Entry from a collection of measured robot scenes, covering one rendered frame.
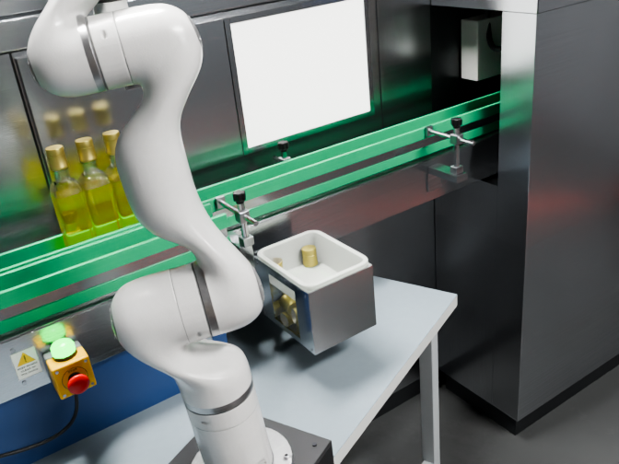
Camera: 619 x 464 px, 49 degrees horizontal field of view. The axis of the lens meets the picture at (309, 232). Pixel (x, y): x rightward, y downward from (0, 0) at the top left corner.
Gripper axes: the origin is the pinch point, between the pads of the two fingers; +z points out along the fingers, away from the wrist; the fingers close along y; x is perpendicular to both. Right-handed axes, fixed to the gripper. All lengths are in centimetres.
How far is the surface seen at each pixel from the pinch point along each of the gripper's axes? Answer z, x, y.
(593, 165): 51, 127, 21
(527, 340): 102, 101, 21
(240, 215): 30.1, 12.7, 16.1
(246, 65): 6.3, 33.8, -12.7
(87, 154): 12.7, -11.9, 1.6
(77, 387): 47, -30, 26
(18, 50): -6.9, -16.0, -15.3
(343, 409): 68, 17, 42
